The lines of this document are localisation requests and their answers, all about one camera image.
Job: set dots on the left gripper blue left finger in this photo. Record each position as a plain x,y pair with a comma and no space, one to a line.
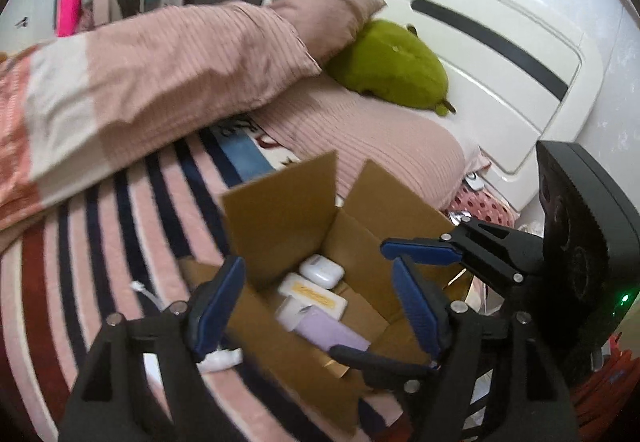
211,306

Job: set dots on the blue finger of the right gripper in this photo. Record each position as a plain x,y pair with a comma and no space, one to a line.
424,251
379,372

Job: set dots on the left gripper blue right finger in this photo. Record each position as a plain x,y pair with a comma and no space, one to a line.
425,306

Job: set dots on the purple white device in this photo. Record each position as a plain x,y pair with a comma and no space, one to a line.
317,327

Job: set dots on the white yellow rectangular box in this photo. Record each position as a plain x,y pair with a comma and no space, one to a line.
310,294

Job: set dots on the white earbuds case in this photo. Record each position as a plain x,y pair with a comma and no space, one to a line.
321,271

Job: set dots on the striped pink fleece blanket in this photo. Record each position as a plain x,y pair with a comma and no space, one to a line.
69,271

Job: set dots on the brown cardboard box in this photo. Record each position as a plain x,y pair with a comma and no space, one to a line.
276,222

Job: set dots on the green plush toy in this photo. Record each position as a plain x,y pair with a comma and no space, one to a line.
389,62

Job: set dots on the white bed headboard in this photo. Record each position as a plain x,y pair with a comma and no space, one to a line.
518,72

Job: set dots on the folded pink grey duvet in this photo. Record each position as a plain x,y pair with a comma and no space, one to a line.
77,109

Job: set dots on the pink striped pillow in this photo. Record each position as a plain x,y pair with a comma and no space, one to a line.
326,27

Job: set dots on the pink bag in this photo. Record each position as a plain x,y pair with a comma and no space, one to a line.
69,13

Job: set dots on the white charger adapter with cable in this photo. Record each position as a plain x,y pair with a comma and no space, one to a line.
141,289

